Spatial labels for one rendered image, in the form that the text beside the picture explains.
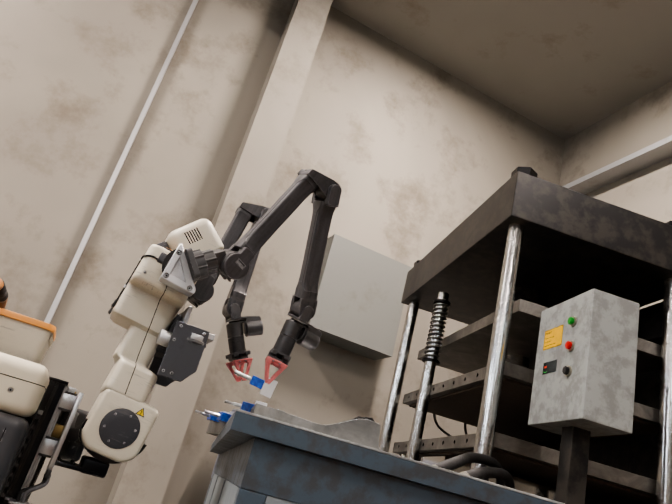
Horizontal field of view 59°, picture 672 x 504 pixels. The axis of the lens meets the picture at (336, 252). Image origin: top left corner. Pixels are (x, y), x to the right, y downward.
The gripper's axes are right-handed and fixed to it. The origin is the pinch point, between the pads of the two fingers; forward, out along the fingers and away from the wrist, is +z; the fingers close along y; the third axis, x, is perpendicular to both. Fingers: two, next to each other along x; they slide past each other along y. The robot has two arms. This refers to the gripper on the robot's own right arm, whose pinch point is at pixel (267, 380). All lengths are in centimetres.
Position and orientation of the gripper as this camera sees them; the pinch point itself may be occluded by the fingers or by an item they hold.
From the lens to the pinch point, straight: 185.7
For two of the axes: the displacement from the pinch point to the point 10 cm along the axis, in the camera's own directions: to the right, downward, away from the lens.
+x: -9.0, -4.3, -0.6
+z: -4.0, 8.7, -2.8
